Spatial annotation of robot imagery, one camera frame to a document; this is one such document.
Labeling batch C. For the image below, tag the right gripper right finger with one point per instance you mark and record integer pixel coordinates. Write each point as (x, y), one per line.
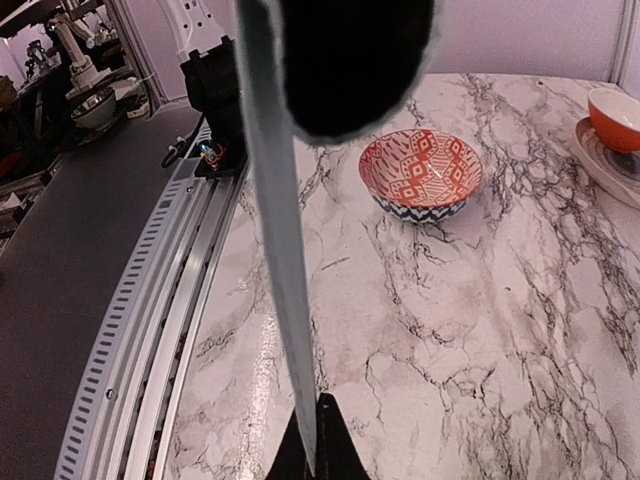
(336, 455)

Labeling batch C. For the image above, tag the mint green folding umbrella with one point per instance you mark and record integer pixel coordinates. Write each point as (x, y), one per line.
(326, 72)

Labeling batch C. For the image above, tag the right aluminium frame post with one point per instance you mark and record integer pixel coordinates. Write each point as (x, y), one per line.
(628, 22)

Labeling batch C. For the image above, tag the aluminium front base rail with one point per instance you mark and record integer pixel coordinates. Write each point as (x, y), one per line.
(126, 382)

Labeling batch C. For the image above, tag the orange white bowl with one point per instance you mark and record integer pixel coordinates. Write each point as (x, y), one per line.
(615, 117)

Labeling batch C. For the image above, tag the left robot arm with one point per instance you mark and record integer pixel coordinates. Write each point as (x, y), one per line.
(207, 62)

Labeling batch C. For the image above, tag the red patterned bowl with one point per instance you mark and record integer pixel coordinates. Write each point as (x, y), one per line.
(422, 176)

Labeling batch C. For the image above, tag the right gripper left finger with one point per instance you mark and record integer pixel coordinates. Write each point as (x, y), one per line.
(290, 462)

